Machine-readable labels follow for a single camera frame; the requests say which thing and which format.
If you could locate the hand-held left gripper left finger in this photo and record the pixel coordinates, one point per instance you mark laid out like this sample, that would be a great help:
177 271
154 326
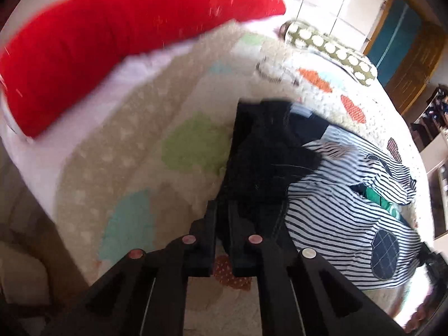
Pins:
210 231

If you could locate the cream patchwork bed quilt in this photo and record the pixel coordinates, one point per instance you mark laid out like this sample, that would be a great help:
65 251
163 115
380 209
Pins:
168 154

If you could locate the black pants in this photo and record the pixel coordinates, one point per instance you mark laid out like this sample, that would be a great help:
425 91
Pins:
266 168

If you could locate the red knitted blanket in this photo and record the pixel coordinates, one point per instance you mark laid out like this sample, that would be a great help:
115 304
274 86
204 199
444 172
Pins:
105 45

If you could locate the green dotted bolster pillow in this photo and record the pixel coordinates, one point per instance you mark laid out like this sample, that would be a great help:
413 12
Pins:
329 50

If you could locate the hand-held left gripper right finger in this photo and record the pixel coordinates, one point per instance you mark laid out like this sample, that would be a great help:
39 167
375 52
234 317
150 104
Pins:
235 231

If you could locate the wooden door with teal panel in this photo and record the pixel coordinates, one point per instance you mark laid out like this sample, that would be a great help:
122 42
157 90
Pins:
402 49

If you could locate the black white striped garment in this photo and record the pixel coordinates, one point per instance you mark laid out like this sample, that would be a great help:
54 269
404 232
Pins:
350 213

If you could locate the wooden shelf unit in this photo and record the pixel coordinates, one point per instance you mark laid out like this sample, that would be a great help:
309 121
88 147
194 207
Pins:
434 140

